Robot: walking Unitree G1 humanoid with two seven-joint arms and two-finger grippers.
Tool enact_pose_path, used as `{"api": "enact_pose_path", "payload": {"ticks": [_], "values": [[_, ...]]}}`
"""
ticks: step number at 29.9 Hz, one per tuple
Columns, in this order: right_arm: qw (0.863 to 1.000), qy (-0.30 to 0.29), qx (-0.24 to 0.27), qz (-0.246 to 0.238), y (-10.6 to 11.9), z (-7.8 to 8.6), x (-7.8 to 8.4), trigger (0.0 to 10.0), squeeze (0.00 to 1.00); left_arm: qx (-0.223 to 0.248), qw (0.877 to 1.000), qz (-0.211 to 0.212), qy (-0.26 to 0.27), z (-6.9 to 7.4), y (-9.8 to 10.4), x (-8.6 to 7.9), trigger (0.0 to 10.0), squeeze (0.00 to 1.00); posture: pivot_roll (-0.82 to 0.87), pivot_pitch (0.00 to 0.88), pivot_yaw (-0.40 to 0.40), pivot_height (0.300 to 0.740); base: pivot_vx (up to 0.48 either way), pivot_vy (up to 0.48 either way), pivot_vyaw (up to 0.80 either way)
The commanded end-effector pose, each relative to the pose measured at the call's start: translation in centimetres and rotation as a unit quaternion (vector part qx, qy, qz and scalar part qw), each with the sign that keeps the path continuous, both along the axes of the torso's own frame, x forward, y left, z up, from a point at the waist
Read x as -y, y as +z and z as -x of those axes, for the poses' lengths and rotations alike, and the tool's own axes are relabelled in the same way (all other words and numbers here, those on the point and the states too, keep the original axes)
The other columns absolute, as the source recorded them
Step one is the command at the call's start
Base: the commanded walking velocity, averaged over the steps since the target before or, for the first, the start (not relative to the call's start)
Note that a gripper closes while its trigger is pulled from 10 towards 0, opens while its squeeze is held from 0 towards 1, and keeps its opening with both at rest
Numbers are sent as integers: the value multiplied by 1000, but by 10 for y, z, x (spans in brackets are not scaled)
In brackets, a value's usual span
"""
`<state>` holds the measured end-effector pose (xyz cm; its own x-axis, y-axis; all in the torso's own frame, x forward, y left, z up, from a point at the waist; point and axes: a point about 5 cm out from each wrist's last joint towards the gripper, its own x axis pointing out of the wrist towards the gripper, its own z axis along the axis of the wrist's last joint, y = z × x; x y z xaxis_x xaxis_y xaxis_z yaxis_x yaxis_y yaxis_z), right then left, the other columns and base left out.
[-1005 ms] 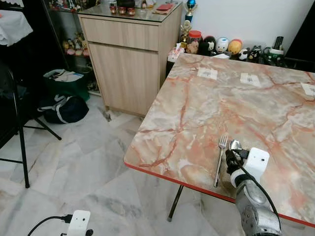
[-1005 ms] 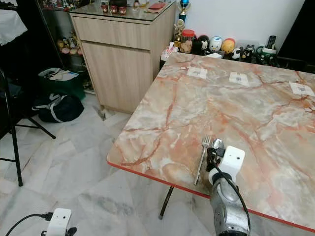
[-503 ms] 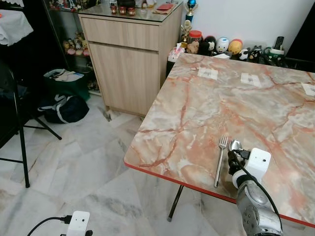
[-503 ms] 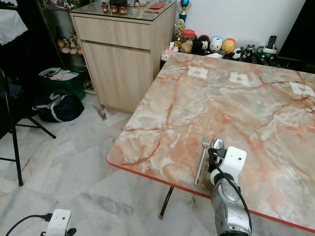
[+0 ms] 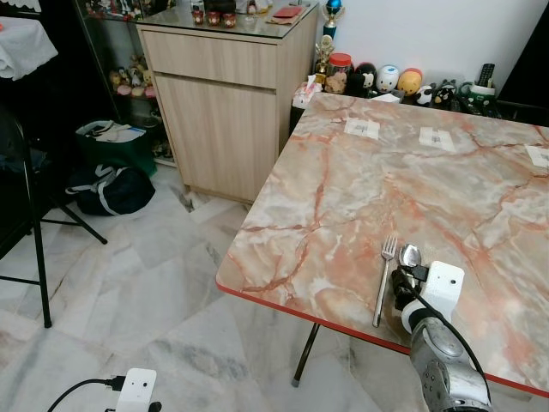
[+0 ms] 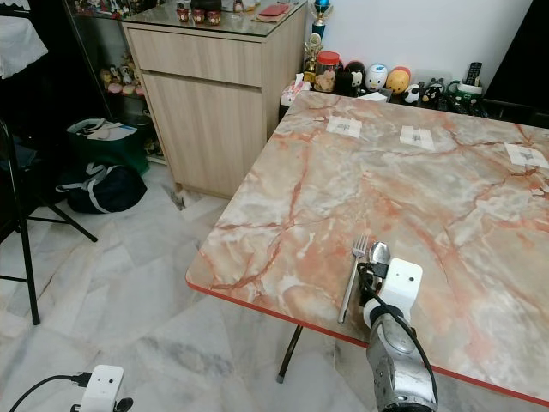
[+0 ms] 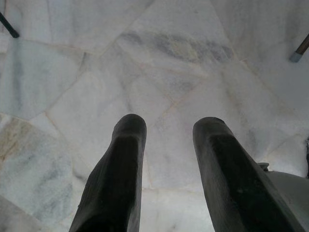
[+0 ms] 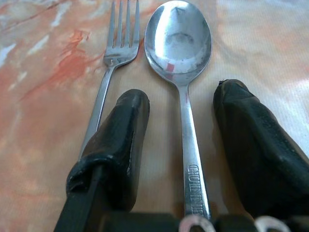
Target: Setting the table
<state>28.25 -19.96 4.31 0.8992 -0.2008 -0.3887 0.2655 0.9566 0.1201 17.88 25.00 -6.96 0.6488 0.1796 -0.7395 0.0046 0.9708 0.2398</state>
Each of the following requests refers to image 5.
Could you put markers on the silver metal spoon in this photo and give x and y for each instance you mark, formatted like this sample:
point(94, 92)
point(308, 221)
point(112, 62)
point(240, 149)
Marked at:
point(411, 256)

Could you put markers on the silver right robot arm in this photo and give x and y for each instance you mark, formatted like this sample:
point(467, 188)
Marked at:
point(442, 365)

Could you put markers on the silver metal fork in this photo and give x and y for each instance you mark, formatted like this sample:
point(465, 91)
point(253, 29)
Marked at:
point(383, 287)

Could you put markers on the black metal table leg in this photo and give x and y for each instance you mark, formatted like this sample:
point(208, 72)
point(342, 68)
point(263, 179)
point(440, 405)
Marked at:
point(304, 356)

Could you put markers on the white paper label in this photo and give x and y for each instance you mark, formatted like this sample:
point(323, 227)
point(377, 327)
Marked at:
point(362, 129)
point(437, 139)
point(539, 156)

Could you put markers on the small black white toy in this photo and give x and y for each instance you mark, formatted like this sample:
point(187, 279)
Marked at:
point(425, 94)

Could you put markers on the black white plush toy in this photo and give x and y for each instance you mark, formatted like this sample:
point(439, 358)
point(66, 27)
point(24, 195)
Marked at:
point(446, 92)

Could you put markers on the green mug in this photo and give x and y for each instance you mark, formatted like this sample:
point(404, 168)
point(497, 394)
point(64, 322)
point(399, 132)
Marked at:
point(473, 93)

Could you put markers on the orange yellow round figure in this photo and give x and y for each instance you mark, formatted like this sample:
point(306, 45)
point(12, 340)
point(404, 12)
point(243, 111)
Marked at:
point(410, 82)

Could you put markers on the white round figure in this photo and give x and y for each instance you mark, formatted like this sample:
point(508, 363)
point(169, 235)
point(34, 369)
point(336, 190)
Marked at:
point(388, 79)

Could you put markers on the black mouse figure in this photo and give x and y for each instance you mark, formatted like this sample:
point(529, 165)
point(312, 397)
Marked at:
point(364, 80)

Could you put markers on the pink tissue pack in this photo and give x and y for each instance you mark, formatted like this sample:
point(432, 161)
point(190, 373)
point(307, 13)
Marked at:
point(307, 90)

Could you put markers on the black remote control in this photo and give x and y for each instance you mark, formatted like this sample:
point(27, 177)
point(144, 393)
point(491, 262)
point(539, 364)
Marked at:
point(485, 75)

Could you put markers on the black folding chair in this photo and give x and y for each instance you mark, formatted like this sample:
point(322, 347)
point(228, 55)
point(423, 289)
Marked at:
point(34, 232)

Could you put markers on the red lid plastic jar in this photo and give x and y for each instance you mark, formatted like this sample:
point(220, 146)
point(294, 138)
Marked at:
point(340, 73)

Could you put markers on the black duffel bag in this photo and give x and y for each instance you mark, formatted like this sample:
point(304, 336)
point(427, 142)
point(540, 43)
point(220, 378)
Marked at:
point(116, 190)

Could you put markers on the gold trophy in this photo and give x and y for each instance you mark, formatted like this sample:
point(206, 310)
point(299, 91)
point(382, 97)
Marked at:
point(323, 58)

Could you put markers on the black furniture panel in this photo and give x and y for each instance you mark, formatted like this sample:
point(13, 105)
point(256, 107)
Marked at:
point(527, 69)

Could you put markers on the light wooden cabinet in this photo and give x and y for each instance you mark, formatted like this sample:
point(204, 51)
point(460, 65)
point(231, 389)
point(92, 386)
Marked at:
point(223, 112)

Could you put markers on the green shopping bag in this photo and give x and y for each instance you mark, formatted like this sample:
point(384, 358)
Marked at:
point(111, 150)

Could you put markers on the blue trophy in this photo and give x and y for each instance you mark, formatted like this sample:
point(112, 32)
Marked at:
point(333, 13)

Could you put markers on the red envelope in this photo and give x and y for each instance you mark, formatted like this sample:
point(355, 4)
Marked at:
point(287, 13)

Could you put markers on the small red jar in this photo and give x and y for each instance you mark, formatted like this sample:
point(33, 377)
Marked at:
point(198, 15)
point(229, 17)
point(214, 16)

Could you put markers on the glass display cabinet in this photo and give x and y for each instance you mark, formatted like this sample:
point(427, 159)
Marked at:
point(120, 69)

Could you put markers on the white lace cloth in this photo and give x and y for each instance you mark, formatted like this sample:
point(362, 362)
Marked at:
point(24, 47)

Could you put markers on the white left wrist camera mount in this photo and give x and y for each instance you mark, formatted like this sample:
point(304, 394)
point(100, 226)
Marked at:
point(137, 390)

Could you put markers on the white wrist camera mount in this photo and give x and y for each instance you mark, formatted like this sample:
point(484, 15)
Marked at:
point(446, 287)
point(137, 390)

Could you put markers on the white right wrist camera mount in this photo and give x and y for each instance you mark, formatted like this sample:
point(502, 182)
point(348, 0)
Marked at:
point(446, 287)

